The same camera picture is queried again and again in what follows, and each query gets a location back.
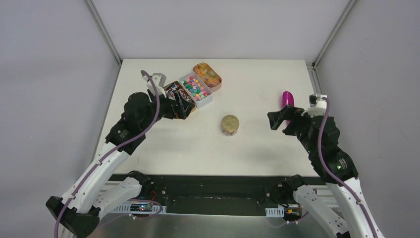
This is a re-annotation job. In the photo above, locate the aluminium frame post left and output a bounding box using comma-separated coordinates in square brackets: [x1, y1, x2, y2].
[83, 0, 123, 66]

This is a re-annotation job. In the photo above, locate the clear plastic cup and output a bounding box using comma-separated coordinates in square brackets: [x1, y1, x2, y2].
[221, 127, 238, 136]

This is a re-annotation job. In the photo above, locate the left controller board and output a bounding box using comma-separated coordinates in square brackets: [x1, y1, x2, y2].
[130, 203, 153, 212]

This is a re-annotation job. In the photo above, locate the controller board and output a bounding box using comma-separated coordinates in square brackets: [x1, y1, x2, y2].
[130, 203, 153, 212]
[283, 206, 302, 222]

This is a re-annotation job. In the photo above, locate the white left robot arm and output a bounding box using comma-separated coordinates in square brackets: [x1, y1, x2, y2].
[46, 70, 195, 238]

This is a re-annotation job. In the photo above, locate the yellow tin of lollipops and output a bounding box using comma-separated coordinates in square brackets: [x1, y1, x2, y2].
[163, 81, 196, 117]

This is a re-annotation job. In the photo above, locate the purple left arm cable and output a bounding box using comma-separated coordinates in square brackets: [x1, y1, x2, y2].
[53, 69, 164, 238]

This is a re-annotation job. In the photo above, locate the aluminium frame post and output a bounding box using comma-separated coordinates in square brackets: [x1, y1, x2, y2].
[312, 0, 359, 70]
[83, 0, 123, 66]

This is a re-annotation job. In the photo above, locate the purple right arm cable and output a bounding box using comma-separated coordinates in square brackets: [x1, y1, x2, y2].
[265, 97, 379, 238]

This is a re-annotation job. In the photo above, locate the aluminium frame post right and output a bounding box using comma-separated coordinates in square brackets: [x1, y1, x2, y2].
[312, 0, 359, 70]

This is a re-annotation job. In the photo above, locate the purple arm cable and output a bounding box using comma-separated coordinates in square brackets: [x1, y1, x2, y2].
[53, 69, 164, 238]
[265, 97, 379, 238]

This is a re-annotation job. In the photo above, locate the pink tin of gummy candies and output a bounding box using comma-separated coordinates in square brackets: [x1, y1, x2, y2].
[192, 62, 222, 92]

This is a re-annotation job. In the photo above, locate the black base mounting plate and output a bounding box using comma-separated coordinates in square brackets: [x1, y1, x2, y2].
[136, 175, 296, 216]

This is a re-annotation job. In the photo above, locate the purple plastic scoop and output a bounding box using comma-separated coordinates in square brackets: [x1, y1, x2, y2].
[281, 91, 295, 108]

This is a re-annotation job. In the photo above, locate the gold round lid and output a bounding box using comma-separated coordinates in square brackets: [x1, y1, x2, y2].
[220, 115, 240, 129]

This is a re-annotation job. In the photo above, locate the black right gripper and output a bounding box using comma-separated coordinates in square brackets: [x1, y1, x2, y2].
[267, 103, 320, 157]

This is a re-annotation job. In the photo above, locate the right controller board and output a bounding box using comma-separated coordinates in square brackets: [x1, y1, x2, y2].
[283, 206, 302, 222]

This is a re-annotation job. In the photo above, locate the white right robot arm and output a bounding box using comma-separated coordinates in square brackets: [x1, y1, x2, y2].
[267, 94, 384, 238]

